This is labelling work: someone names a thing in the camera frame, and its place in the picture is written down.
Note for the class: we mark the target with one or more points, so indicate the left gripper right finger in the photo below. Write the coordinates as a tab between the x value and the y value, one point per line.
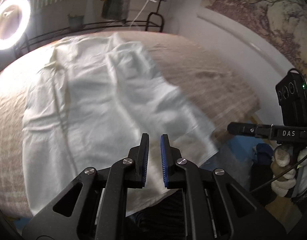
183	174

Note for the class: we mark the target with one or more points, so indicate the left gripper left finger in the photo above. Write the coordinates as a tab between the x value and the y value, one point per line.
127	173

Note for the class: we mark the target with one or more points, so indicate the white shirt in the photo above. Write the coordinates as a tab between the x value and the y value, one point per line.
90	103

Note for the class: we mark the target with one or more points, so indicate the blue clothes pile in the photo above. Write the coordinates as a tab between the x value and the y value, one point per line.
261	165

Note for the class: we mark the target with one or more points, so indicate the black metal clothes rack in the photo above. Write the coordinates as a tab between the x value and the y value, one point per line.
154	20

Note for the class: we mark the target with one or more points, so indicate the right white gloved hand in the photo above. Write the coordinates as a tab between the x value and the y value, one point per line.
294	179

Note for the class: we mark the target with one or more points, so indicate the beige plaid bed blanket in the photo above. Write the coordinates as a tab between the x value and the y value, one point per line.
202	77

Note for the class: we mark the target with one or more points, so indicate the small potted plant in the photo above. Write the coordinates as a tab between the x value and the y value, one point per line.
75	22

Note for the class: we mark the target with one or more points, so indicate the ring light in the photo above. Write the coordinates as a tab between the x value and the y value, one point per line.
14	19

